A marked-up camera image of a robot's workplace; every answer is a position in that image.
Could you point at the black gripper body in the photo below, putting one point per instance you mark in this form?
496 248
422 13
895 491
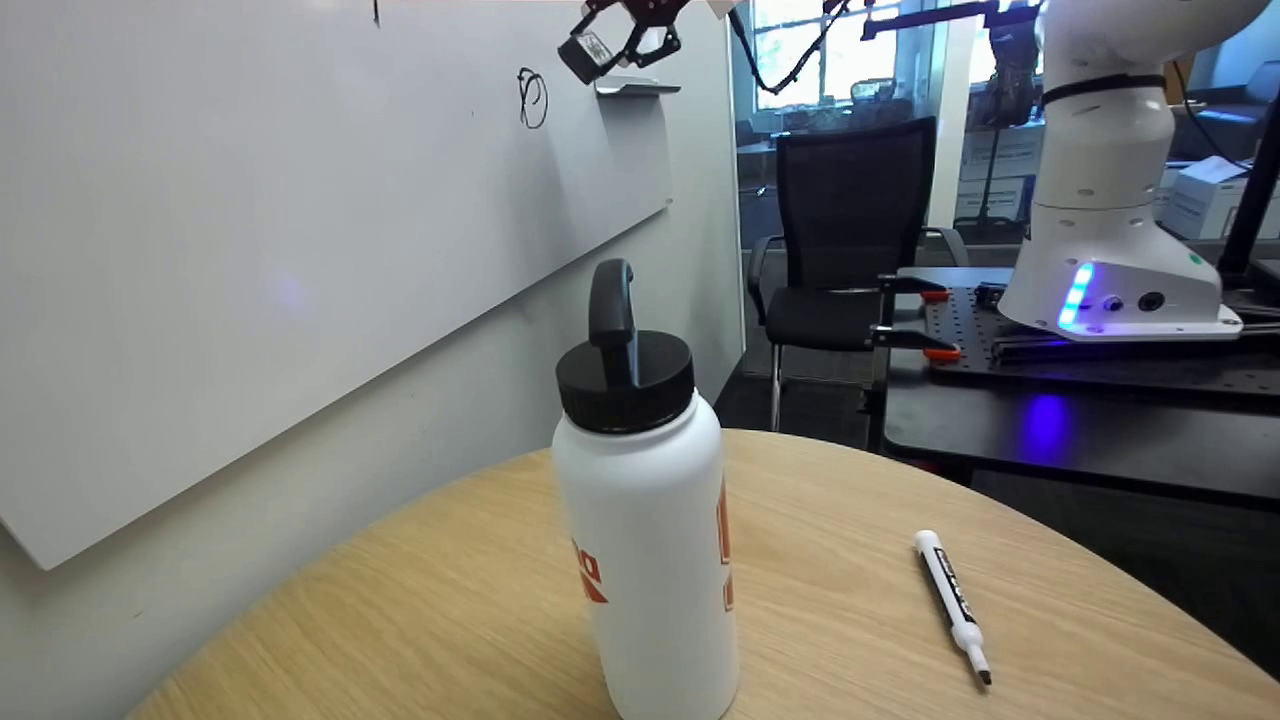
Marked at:
664 11

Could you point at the black felt whiteboard duster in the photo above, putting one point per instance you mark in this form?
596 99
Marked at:
585 56

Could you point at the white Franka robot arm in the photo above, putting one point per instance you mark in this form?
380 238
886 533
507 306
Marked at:
1107 172

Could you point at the grey metal whiteboard ledge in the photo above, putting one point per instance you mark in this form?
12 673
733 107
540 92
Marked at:
638 88

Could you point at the black office chair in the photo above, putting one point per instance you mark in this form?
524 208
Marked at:
853 224

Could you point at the orange black clamp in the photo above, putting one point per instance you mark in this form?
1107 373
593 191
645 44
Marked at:
927 346
922 289

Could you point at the large white whiteboard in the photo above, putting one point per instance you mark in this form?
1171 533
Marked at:
267 243

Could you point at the white water bottle black cap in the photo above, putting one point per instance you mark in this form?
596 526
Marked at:
655 533

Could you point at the white cardboard box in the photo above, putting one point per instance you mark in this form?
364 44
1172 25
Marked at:
1203 202

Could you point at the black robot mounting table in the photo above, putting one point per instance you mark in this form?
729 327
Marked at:
1093 414

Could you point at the black slanted pole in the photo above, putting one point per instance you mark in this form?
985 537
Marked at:
1250 202

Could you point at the black white whiteboard marker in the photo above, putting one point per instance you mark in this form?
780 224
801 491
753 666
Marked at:
953 603

